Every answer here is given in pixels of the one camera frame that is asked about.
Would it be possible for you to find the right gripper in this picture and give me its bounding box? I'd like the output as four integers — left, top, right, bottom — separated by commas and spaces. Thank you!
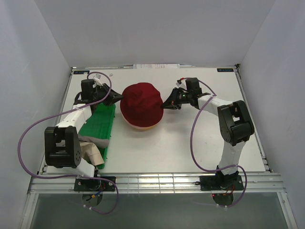
161, 88, 192, 110

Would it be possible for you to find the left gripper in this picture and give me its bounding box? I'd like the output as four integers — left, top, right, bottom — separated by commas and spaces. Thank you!
93, 83, 124, 106

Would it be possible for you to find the dark red bucket hat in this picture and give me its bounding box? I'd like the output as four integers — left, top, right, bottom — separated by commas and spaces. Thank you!
120, 83, 163, 127

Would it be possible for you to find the yellow bucket hat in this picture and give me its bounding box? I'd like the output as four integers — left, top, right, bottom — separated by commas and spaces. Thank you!
137, 126, 154, 131

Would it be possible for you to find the pink bucket hat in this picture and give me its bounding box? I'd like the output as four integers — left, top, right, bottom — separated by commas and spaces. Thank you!
124, 119, 160, 129

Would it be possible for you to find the grey bucket hat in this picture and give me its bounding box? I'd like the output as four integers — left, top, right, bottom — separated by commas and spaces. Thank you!
78, 135, 110, 149

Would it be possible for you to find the beige bucket hat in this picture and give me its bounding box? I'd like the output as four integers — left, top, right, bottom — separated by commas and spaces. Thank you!
80, 142, 104, 166

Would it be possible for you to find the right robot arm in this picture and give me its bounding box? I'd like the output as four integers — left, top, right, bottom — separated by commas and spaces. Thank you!
161, 77, 254, 190

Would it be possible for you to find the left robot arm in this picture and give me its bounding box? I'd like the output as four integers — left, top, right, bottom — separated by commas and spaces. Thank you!
44, 78, 123, 191

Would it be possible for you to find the green plastic tray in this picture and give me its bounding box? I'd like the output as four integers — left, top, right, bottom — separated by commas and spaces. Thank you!
78, 103, 117, 169

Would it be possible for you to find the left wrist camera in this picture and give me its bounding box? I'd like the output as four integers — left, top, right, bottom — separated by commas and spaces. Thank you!
93, 73, 103, 86

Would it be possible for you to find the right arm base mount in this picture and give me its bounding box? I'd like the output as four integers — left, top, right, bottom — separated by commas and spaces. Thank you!
195, 174, 244, 191

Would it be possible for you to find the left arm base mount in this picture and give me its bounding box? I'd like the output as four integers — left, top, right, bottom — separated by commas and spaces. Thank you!
73, 176, 116, 192

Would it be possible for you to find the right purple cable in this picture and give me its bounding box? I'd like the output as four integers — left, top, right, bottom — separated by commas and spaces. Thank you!
181, 77, 248, 208

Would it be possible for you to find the aluminium table rail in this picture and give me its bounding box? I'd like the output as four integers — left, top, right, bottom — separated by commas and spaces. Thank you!
28, 172, 286, 194

